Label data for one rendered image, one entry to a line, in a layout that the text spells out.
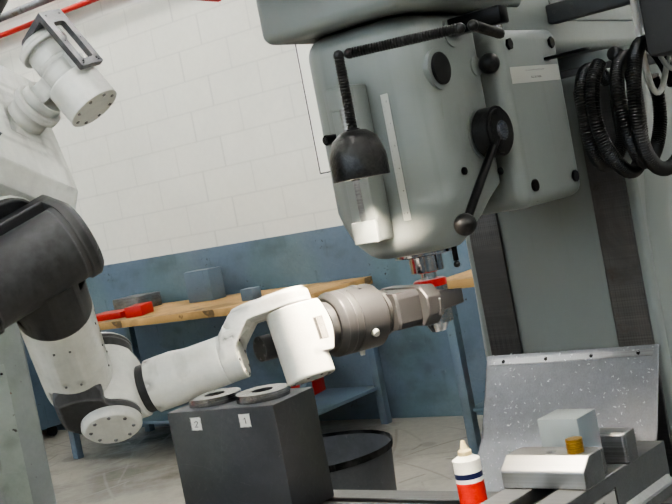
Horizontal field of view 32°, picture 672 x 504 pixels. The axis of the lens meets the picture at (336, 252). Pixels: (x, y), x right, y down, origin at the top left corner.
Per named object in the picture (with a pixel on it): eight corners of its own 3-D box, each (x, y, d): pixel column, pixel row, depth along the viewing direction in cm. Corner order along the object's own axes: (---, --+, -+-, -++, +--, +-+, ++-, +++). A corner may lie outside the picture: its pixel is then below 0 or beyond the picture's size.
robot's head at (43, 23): (48, 110, 140) (74, 67, 136) (4, 58, 142) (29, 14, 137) (84, 99, 145) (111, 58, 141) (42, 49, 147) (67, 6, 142)
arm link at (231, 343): (301, 281, 150) (205, 316, 151) (324, 346, 149) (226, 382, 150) (310, 287, 157) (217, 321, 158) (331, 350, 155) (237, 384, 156)
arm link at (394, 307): (437, 269, 158) (367, 286, 151) (450, 339, 158) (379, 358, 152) (384, 273, 169) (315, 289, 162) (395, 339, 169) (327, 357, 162)
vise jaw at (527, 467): (586, 490, 145) (581, 459, 145) (503, 488, 153) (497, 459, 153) (609, 475, 150) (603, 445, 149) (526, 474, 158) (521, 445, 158)
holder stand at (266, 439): (295, 520, 183) (270, 396, 182) (187, 522, 194) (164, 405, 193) (335, 496, 193) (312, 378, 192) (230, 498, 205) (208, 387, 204)
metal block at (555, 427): (584, 463, 152) (576, 418, 151) (544, 463, 156) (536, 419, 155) (603, 451, 156) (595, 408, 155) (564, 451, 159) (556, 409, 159)
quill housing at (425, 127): (451, 252, 151) (405, 8, 150) (329, 269, 164) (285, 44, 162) (521, 230, 166) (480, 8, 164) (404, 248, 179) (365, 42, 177)
